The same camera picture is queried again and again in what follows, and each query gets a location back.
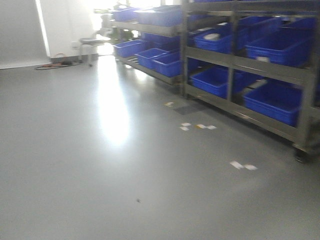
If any far metal shelf rack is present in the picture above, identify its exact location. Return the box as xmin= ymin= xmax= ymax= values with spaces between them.
xmin=110 ymin=5 xmax=182 ymax=85

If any stainless steel shelf rack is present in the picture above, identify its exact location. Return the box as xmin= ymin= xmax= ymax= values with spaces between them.
xmin=181 ymin=0 xmax=320 ymax=163

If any grey round stool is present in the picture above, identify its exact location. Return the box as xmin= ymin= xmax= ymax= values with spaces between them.
xmin=77 ymin=37 xmax=106 ymax=67

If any orange cable on floor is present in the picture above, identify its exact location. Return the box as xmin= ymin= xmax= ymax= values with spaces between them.
xmin=34 ymin=52 xmax=80 ymax=71

